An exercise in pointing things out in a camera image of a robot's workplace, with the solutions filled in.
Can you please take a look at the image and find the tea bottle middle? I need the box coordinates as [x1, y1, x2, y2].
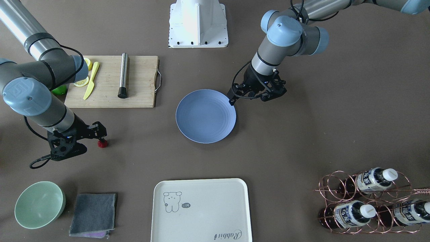
[338, 167, 399, 199]

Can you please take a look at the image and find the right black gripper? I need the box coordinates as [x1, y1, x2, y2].
[47, 115, 107, 148]

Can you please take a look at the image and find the copper wire bottle rack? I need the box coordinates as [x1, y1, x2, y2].
[315, 170, 429, 235]

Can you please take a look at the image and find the cream rabbit tray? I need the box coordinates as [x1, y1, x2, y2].
[150, 178, 253, 242]

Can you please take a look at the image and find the steel muddler black tip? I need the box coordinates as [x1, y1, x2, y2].
[117, 52, 129, 98]

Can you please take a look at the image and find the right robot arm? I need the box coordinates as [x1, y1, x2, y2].
[1, 0, 108, 153]

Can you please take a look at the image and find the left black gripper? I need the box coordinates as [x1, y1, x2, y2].
[228, 63, 267, 105]

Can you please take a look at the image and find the green lime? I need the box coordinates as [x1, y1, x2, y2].
[51, 85, 68, 95]

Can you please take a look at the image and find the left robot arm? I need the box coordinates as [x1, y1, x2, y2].
[227, 0, 430, 106]

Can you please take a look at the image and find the white camera mast base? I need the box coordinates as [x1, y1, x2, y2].
[168, 0, 229, 48]

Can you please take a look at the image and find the tea bottle near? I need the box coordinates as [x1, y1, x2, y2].
[318, 200, 376, 230]

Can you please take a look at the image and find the red strawberry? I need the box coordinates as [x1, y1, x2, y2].
[98, 139, 109, 148]

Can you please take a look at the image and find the blue plate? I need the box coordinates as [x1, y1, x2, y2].
[175, 89, 237, 144]

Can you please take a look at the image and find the green bowl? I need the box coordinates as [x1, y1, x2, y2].
[15, 181, 66, 229]

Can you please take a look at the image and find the grey folded cloth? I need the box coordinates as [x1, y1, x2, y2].
[69, 193, 117, 239]

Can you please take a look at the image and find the yellow plastic knife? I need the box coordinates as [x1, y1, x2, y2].
[83, 62, 100, 100]

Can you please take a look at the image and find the lemon slice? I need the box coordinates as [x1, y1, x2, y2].
[73, 76, 89, 87]
[84, 57, 93, 71]

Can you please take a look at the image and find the tea bottle far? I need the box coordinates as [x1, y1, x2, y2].
[377, 199, 430, 227]

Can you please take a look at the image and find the wooden cutting board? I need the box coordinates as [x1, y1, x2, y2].
[64, 55, 159, 108]

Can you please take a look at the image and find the tea bottle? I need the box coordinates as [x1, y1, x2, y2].
[377, 199, 430, 227]
[338, 167, 399, 199]
[318, 200, 376, 230]

